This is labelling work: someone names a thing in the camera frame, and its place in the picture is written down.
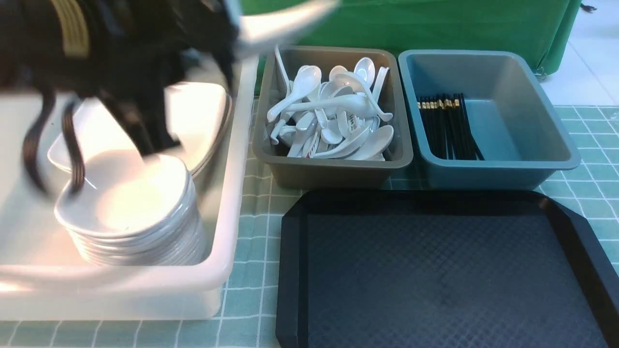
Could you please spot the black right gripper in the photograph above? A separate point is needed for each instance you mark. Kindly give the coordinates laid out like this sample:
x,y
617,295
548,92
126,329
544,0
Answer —
x,y
149,39

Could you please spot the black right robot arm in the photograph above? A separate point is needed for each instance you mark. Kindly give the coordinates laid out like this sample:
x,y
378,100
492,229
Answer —
x,y
65,43

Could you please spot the stack of white square plates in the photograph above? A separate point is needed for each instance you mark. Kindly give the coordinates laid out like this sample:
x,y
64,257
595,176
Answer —
x,y
196,111

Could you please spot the stack of white small bowls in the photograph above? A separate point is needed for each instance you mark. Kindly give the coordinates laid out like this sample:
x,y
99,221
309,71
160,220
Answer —
x,y
134,212

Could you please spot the brown spoon bin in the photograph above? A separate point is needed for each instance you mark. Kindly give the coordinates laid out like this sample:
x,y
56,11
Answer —
x,y
300,173

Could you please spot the pile of white spoons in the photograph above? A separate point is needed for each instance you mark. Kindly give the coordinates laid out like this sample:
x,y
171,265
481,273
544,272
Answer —
x,y
333,116

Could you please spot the large white plastic bin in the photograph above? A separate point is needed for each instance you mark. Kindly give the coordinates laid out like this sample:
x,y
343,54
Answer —
x,y
43,278

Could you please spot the green checked tablecloth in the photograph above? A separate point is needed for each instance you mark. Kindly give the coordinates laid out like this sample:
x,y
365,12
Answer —
x,y
248,312

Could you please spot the bundle of black chopsticks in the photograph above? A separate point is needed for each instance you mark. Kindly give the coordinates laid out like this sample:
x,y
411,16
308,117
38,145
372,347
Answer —
x,y
447,127

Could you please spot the black serving tray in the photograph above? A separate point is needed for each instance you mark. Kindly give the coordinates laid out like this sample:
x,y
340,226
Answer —
x,y
442,269

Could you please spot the grey-blue chopstick bin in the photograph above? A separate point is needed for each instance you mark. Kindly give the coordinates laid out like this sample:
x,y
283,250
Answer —
x,y
521,137

